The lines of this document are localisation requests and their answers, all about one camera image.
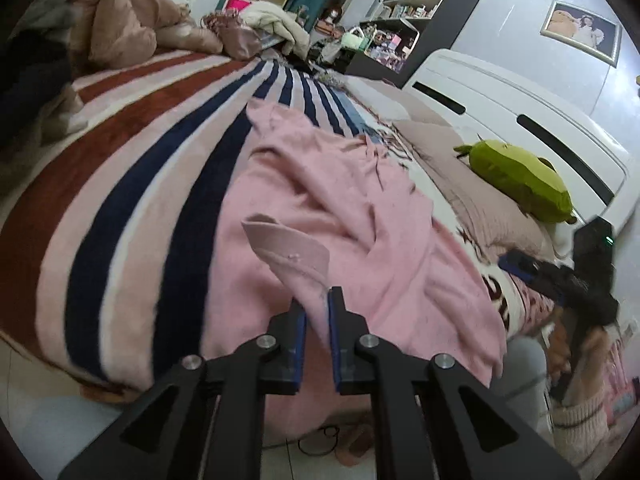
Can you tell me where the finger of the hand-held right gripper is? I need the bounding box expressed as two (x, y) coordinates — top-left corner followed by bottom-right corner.
(498, 252), (566, 307)

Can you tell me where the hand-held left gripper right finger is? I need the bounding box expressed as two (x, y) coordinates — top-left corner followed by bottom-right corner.
(327, 287), (581, 480)

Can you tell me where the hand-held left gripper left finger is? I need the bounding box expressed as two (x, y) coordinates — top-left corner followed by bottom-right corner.
(57, 299), (307, 480)

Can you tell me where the pink knitted garment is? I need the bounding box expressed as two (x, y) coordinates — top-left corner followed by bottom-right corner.
(200, 97), (509, 436)

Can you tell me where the person's right hand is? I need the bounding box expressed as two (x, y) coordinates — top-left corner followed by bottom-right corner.
(547, 309), (610, 402)

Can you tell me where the green plush toy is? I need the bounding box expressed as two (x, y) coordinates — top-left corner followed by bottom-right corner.
(453, 140), (577, 224)

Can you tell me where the beige pillow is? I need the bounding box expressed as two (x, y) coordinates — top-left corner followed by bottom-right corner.
(394, 120), (551, 262)

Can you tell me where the white bed headboard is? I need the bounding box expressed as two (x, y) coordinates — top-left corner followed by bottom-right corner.
(402, 48), (634, 241)

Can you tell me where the printed bed sheet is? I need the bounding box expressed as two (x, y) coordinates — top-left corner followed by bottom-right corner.
(345, 77), (556, 337)

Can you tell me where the striped fleece blanket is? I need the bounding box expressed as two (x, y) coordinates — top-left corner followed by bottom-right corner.
(0, 50), (381, 403)

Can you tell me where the black shelf unit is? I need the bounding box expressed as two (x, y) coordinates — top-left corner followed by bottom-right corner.
(344, 0), (489, 89)

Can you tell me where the mauve handbag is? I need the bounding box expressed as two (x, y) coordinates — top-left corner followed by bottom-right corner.
(202, 10), (264, 59)

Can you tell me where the cream garment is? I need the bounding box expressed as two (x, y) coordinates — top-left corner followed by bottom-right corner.
(244, 1), (312, 57)

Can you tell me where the brown fleece blanket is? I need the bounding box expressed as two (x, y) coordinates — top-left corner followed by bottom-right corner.
(67, 0), (224, 70)

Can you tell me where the dark clothing pile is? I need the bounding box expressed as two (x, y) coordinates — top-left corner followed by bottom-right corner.
(0, 0), (83, 148)

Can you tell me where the black floor cable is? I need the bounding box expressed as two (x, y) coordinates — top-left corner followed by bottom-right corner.
(297, 425), (342, 457)

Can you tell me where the framed wall picture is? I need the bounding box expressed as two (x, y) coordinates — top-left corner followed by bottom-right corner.
(540, 0), (622, 67)

